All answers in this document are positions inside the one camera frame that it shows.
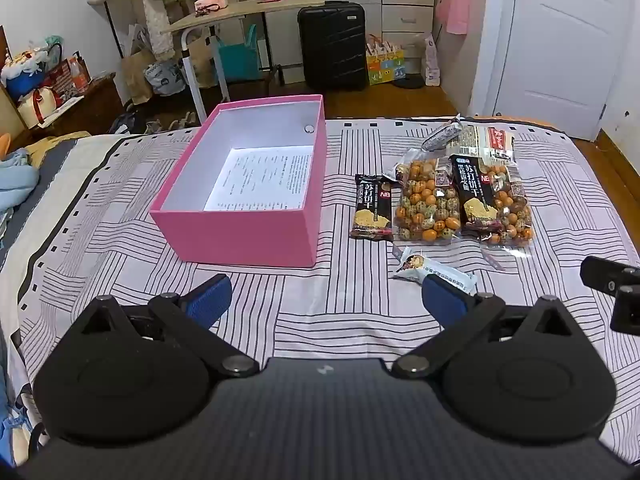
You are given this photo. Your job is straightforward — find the yellow cloth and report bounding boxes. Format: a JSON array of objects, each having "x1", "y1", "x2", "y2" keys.
[{"x1": 25, "y1": 131, "x2": 92, "y2": 167}]

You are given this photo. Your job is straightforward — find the colourful gift bag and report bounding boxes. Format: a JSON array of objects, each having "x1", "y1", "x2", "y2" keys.
[{"x1": 366, "y1": 35, "x2": 405, "y2": 86}]

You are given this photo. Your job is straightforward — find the dark bag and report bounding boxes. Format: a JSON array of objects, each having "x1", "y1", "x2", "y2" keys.
[{"x1": 107, "y1": 110, "x2": 146, "y2": 134}]

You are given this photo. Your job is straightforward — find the dark wooden cabinet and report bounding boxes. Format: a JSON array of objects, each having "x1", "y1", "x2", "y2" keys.
[{"x1": 0, "y1": 72, "x2": 126, "y2": 151}]

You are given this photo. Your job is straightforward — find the clear bag of coated peanuts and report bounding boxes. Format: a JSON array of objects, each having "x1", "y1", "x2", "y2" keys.
[
  {"x1": 394, "y1": 147, "x2": 462, "y2": 247},
  {"x1": 462, "y1": 160, "x2": 536, "y2": 252}
]

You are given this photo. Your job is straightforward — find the teal shopping bag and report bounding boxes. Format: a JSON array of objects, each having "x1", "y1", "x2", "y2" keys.
[{"x1": 217, "y1": 25, "x2": 262, "y2": 83}]

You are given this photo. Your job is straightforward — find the white blue printed bag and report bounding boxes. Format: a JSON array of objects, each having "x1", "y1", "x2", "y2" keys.
[{"x1": 145, "y1": 60, "x2": 187, "y2": 97}]

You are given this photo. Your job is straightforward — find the large black cracker packet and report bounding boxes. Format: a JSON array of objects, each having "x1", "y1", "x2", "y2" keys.
[{"x1": 450, "y1": 154, "x2": 501, "y2": 235}]

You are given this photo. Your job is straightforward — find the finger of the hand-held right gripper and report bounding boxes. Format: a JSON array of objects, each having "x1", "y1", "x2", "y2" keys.
[
  {"x1": 580, "y1": 255, "x2": 640, "y2": 295},
  {"x1": 612, "y1": 285, "x2": 640, "y2": 336}
]

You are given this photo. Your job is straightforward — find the red patterned gift bag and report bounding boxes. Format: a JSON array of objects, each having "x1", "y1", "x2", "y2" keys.
[{"x1": 42, "y1": 55, "x2": 91, "y2": 98}]

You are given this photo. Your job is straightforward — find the wooden side table white legs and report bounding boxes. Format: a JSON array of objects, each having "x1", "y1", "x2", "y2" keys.
[{"x1": 161, "y1": 0, "x2": 326, "y2": 126}]

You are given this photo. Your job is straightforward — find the pink cardboard box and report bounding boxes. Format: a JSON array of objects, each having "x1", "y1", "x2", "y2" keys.
[{"x1": 150, "y1": 94, "x2": 327, "y2": 268}]

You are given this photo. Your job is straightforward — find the small black cracker packet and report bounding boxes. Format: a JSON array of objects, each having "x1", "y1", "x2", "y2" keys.
[{"x1": 349, "y1": 174, "x2": 396, "y2": 242}]

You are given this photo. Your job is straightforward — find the white handbag red strap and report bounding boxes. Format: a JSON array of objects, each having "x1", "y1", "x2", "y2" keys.
[{"x1": 17, "y1": 87, "x2": 65, "y2": 128}]

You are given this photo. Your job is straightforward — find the light blue blanket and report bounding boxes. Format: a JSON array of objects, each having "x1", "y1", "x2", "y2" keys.
[{"x1": 0, "y1": 149, "x2": 41, "y2": 213}]

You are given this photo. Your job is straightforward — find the beige snack packet red label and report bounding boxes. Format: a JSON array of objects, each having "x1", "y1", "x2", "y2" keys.
[{"x1": 459, "y1": 124, "x2": 517, "y2": 167}]

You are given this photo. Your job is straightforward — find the grey snack bar wrapper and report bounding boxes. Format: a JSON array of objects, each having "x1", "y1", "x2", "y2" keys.
[{"x1": 421, "y1": 116, "x2": 463, "y2": 153}]

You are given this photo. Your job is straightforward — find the white plastic package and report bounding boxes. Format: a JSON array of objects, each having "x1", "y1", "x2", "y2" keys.
[{"x1": 424, "y1": 35, "x2": 444, "y2": 87}]

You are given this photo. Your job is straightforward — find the black hard-shell suitcase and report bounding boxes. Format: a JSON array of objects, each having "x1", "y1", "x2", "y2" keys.
[{"x1": 297, "y1": 2, "x2": 368, "y2": 92}]

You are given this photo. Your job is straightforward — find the pair of light shoes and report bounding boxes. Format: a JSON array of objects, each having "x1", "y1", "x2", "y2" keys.
[{"x1": 145, "y1": 112, "x2": 202, "y2": 134}]

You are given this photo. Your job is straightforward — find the blue white gift basket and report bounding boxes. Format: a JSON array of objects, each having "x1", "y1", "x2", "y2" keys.
[{"x1": 0, "y1": 50, "x2": 48, "y2": 102}]

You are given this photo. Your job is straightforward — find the brown paper bag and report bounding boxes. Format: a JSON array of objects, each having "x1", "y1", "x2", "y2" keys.
[{"x1": 120, "y1": 50, "x2": 156, "y2": 106}]

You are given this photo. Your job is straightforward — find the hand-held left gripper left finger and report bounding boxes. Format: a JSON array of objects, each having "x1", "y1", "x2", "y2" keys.
[{"x1": 74, "y1": 273, "x2": 262, "y2": 379}]

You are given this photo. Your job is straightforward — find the white door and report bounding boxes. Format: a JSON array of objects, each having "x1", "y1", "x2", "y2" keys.
[{"x1": 492, "y1": 0, "x2": 640, "y2": 142}]

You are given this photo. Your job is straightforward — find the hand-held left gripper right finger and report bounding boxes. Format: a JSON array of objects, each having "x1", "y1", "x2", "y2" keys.
[{"x1": 390, "y1": 274, "x2": 577, "y2": 381}]

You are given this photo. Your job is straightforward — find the white cake roll packet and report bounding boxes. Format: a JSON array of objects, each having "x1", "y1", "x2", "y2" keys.
[{"x1": 392, "y1": 247, "x2": 477, "y2": 297}]

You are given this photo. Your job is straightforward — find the fluffy white hanging garment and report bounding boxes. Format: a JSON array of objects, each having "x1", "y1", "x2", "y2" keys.
[{"x1": 137, "y1": 0, "x2": 221, "y2": 61}]

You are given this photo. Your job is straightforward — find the pink hanging bag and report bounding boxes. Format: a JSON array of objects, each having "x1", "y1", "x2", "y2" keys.
[{"x1": 435, "y1": 0, "x2": 473, "y2": 36}]

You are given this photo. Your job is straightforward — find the printed white paper sheet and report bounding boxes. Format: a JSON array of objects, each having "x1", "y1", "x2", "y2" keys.
[{"x1": 202, "y1": 145, "x2": 315, "y2": 212}]

